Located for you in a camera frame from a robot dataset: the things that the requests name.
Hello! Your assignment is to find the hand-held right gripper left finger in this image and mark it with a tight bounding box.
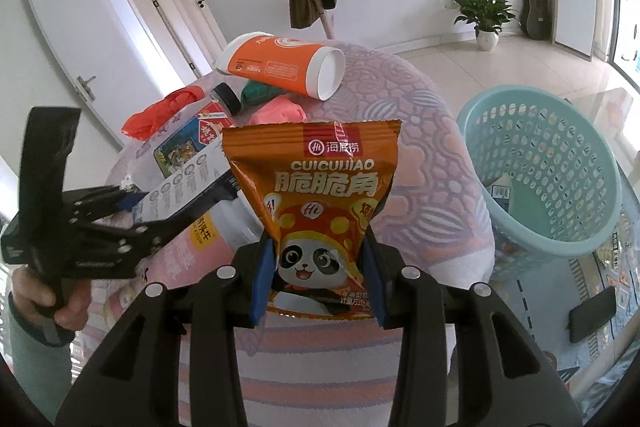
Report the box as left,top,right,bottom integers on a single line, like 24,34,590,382
55,237,276,427

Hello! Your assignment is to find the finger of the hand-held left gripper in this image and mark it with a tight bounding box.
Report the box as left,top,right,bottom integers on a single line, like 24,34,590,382
124,176,239,254
74,186,150,223

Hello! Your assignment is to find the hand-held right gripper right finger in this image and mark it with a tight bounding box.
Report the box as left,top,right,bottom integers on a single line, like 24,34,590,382
361,229,583,427

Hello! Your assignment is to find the white printed carton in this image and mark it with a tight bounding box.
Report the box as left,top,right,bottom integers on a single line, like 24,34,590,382
132,139,238,223

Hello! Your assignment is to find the orange panda snack packet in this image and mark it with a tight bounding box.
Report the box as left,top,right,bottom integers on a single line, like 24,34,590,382
221,119,402,320

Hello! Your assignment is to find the teal plastic basket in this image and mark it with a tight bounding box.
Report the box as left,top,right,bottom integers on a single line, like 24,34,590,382
456,87,623,258

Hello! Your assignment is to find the person's left forearm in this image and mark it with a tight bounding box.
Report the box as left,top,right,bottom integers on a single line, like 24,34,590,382
5,302,76,408

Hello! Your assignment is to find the person's left hand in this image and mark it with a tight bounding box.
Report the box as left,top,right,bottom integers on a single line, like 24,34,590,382
12,266,94,332

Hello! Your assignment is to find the pink packet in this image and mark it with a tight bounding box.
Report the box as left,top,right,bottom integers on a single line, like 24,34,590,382
140,207,236,298

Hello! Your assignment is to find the black-capped labelled bottle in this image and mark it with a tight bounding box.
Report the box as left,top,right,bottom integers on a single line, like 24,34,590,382
150,82,243,180

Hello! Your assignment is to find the red plastic bag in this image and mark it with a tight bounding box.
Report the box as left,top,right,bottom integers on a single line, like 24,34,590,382
122,86,206,142

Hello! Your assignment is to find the floral patterned tablecloth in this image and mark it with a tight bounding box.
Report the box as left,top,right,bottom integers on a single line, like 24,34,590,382
95,39,496,427

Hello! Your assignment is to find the small white carton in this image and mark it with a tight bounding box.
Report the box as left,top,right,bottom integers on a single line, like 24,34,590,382
484,172,516,212

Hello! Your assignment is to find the green crumpled bag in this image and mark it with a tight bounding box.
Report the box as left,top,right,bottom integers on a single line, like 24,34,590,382
240,79,291,106

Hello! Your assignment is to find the pink crumpled bag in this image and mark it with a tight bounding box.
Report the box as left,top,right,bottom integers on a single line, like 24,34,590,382
248,94,307,126

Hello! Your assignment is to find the glass coffee table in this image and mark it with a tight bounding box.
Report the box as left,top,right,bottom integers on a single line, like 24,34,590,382
490,84,640,408

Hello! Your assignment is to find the orange and white paper cup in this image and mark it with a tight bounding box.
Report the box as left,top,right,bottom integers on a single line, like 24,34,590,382
216,32,347,102

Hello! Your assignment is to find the black phone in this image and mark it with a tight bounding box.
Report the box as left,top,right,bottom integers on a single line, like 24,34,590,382
567,287,618,344

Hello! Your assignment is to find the potted green plant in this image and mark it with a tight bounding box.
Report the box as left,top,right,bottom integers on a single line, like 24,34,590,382
452,0,518,52

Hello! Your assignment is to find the white door with silver handle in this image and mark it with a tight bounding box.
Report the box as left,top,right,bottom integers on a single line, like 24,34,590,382
20,0,131,148

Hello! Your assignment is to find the white door with black handle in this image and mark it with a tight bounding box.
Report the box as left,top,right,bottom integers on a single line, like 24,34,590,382
145,0,228,82

